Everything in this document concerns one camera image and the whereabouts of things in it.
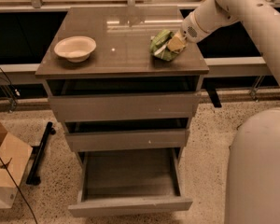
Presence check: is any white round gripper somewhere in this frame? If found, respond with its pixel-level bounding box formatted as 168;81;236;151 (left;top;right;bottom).
167;12;209;51

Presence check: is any green jalapeno chip bag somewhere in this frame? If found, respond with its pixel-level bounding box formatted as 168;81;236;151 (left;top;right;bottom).
149;29;183;62

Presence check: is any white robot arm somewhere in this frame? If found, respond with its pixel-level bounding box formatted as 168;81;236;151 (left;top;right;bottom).
168;0;280;224

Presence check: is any grey three-drawer cabinet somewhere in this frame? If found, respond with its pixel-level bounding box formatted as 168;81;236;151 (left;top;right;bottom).
35;6;210;218

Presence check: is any grey middle drawer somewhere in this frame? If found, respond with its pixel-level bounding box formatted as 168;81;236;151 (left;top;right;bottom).
65;118;189;152

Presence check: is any grey drawer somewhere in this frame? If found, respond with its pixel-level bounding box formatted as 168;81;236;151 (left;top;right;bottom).
48;76;200;122
65;118;189;152

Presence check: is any grey top drawer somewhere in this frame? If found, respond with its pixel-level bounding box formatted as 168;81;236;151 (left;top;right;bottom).
48;76;200;122

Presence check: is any open bottom drawer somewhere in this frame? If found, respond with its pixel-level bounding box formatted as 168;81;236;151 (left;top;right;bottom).
68;148;192;217

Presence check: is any white paper bowl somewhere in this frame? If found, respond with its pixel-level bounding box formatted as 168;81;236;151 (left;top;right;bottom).
54;36;96;63

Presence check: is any black floor stand leg left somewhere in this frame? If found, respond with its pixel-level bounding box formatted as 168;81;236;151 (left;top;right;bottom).
26;122;56;186

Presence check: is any cardboard box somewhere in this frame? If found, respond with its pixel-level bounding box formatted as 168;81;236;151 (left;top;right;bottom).
0;122;33;209

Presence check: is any black cable at left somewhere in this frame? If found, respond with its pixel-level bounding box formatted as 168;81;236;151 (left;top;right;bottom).
0;59;39;224

